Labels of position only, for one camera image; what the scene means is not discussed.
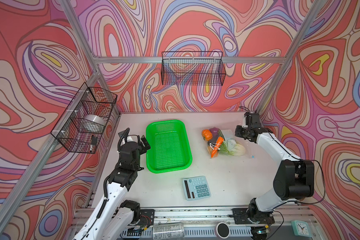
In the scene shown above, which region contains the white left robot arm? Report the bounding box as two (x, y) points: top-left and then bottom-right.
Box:
(73, 128), (151, 240)

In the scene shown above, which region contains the teal calculator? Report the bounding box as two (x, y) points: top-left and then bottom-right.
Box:
(182, 176), (211, 201)

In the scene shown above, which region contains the purple red onion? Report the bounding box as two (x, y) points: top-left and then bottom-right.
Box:
(209, 127), (221, 137)

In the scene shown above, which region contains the aluminium frame post right rear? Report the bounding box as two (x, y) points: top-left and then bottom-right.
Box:
(256, 1), (327, 114)

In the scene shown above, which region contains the orange bell pepper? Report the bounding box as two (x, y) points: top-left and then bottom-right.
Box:
(202, 129), (213, 141)

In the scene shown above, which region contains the white roll in basket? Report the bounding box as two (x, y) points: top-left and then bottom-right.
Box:
(84, 115), (106, 128)

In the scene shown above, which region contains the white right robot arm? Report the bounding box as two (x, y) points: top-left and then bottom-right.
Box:
(235, 112), (315, 224)

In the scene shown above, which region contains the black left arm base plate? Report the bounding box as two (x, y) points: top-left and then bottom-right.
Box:
(131, 209), (155, 227)

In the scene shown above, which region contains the green lettuce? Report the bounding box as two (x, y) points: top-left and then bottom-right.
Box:
(219, 139), (247, 156)

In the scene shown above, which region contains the clear zip top bag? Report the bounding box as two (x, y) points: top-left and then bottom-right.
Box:
(201, 127), (254, 159)

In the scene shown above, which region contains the black wire basket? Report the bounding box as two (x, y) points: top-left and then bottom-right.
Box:
(51, 83), (118, 154)
(161, 50), (226, 86)

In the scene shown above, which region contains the black wire basket rear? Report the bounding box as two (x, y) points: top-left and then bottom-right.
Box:
(161, 50), (226, 86)

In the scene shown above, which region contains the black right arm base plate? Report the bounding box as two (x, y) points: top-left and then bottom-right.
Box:
(229, 207), (275, 225)

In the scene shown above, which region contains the green plastic basket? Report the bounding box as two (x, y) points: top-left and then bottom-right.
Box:
(146, 120), (193, 174)

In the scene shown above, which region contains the aluminium front rail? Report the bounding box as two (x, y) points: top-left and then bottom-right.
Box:
(116, 205), (326, 240)

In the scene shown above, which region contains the small teal clock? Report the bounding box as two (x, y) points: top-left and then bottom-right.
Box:
(291, 220), (312, 238)

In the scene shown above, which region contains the orange carrot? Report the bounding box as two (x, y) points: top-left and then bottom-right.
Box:
(211, 137), (224, 158)

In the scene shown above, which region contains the silver drink can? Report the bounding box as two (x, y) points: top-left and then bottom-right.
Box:
(152, 223), (185, 240)

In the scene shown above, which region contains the black wire basket left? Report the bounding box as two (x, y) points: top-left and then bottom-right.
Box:
(51, 83), (118, 154)

